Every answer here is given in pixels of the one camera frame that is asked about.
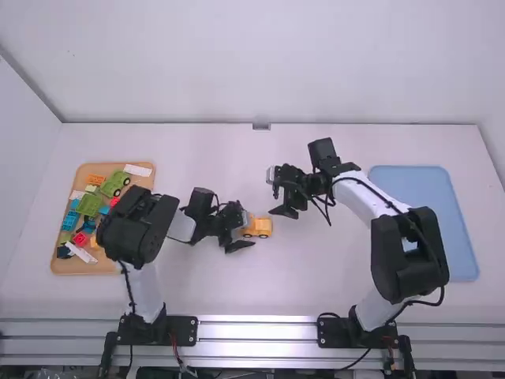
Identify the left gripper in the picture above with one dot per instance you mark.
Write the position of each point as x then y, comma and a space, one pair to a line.
229, 221

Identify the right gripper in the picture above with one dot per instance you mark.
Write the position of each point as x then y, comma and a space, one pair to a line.
296, 183

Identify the yellow toy car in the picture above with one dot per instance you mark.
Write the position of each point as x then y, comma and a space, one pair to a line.
249, 230

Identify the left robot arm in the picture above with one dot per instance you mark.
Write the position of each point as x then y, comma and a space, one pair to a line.
134, 233

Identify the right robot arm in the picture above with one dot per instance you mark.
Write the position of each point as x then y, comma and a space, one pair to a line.
406, 245

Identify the silver rails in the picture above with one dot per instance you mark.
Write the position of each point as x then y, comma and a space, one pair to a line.
252, 339

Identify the tan tray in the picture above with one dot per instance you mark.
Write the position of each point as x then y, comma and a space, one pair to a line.
138, 179

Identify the white toy brick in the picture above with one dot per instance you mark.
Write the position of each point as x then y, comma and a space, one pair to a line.
77, 194
138, 169
81, 252
91, 188

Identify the green toy car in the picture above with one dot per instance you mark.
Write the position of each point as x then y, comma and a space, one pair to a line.
115, 182

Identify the teal toy brick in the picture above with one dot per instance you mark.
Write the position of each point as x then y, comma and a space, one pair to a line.
104, 209
89, 225

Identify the green toy brick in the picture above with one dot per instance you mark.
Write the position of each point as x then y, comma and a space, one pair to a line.
90, 204

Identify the blue mat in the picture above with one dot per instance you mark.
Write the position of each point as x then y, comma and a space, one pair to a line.
434, 189

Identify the red toy brick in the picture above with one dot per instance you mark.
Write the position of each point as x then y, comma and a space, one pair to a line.
81, 239

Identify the orange toy brick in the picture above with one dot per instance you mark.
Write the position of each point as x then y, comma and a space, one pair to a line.
96, 178

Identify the light blue toy brick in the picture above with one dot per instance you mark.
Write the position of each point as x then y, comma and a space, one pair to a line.
70, 221

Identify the dark blue toy brick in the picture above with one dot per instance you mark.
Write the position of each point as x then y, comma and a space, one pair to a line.
64, 252

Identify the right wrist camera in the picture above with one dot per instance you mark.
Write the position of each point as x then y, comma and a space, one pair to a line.
271, 175

